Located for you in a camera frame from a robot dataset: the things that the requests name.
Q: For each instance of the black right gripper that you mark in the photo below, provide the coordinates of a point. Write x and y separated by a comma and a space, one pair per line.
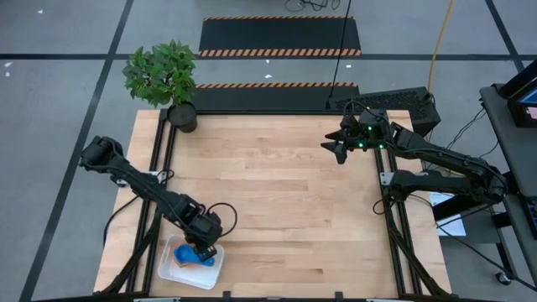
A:
365, 132

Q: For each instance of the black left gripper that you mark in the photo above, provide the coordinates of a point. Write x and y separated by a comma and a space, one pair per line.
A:
201, 226

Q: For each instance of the small blue measuring cup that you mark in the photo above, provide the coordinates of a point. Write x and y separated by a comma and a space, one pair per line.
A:
186, 253

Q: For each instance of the white plastic basket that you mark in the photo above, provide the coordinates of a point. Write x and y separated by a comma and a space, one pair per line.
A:
193, 277

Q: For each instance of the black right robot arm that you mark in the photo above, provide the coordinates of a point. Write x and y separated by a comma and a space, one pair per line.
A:
444, 168

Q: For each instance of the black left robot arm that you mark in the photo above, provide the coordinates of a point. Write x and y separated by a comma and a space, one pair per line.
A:
138, 180

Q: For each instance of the black hazard-striped floor mat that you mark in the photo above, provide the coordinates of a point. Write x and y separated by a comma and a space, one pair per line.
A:
272, 98
279, 35

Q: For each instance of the black plant pot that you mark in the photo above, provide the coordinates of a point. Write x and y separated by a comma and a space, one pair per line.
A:
183, 117

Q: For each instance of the white paper sheet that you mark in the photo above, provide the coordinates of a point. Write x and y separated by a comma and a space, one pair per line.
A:
455, 226

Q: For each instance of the green leafy plant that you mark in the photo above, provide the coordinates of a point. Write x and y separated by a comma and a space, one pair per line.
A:
161, 73

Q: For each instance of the grey side desk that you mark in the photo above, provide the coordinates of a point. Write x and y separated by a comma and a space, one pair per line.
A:
516, 159

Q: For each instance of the black monitor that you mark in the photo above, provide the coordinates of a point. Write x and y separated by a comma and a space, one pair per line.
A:
524, 109

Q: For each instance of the black aluminium table frame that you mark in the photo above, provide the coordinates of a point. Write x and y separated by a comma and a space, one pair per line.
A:
251, 112

